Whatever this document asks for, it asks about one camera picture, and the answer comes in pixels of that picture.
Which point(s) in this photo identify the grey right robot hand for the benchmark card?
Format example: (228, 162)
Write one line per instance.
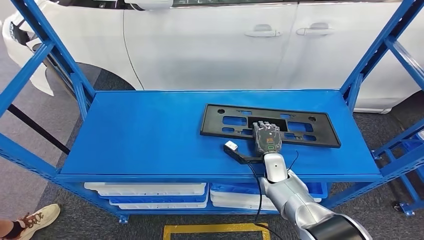
(267, 139)

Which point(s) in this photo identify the black plastic plate bracket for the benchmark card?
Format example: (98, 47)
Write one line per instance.
(215, 127)

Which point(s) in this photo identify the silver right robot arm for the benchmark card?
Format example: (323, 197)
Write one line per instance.
(288, 198)

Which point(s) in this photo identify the blue metal shelf rack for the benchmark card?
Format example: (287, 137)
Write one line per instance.
(149, 132)
(408, 195)

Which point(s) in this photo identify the blue plastic bin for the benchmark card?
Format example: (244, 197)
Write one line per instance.
(232, 189)
(159, 199)

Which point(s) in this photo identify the yellow floor tape square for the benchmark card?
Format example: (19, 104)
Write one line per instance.
(215, 228)

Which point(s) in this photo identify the white car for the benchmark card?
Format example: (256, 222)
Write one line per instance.
(205, 46)

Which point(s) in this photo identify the black floor tape line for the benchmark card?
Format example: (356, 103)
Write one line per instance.
(39, 130)

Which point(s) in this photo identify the person's beige shoe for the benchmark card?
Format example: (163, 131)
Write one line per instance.
(39, 220)

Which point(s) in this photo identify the person's leg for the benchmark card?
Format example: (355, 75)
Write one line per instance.
(8, 230)

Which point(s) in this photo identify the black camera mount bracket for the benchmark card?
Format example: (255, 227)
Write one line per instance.
(242, 158)

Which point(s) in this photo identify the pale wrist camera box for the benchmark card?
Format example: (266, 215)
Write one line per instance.
(231, 145)

